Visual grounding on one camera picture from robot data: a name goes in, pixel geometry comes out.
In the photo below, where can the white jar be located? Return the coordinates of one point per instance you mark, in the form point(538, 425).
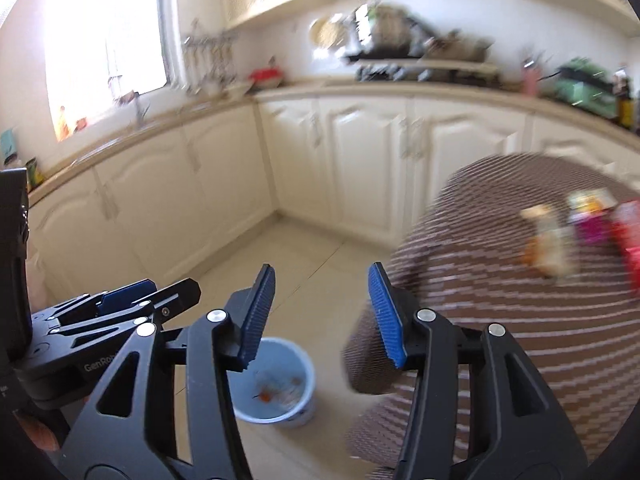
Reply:
point(14, 161)

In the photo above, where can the dish rack with dishes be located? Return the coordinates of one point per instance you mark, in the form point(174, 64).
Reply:
point(400, 30)

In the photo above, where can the orange windowsill items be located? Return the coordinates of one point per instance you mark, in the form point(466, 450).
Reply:
point(72, 122)

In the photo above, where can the bright window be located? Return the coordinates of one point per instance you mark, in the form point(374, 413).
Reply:
point(105, 35)

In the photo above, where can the red snack packet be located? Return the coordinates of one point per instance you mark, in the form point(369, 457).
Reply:
point(629, 240)

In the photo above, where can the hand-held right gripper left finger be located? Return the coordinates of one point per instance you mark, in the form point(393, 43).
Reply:
point(256, 317)

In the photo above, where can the teal box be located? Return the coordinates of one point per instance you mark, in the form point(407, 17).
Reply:
point(8, 144)

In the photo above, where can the red bowl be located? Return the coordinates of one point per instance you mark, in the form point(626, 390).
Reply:
point(267, 77)

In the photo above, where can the black gas stove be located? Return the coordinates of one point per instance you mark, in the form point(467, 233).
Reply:
point(425, 72)

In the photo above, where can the brown striped tablecloth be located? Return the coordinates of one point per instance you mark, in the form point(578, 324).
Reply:
point(500, 310)

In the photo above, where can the white yellow snack packet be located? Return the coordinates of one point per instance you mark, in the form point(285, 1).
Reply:
point(590, 202)

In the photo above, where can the orange scraps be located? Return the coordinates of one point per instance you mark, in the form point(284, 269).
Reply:
point(266, 395)

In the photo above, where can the person's left hand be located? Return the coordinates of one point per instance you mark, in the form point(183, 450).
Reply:
point(42, 427)

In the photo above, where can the hanging utensil rack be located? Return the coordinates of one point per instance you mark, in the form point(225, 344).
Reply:
point(210, 57)

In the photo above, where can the green yellow can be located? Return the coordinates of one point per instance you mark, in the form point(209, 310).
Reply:
point(34, 172)

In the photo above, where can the pink bottle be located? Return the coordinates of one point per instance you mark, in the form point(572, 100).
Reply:
point(531, 77)

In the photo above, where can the beige wrapper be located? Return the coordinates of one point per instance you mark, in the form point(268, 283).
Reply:
point(550, 245)

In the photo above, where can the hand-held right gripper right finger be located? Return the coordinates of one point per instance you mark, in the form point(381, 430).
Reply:
point(386, 317)

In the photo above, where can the cream base cabinets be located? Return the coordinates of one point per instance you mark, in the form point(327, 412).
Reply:
point(360, 160)

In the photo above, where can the pale blue plastic bucket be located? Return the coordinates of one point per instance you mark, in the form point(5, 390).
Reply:
point(280, 405)

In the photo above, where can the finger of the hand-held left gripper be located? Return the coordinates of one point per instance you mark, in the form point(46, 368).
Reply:
point(170, 297)
point(127, 295)

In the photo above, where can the pink snack packet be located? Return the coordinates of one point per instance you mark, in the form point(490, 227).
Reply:
point(592, 230)

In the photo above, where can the green kitchen appliance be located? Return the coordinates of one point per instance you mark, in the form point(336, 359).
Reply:
point(582, 87)

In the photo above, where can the sink faucet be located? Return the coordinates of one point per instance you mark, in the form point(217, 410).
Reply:
point(140, 107)

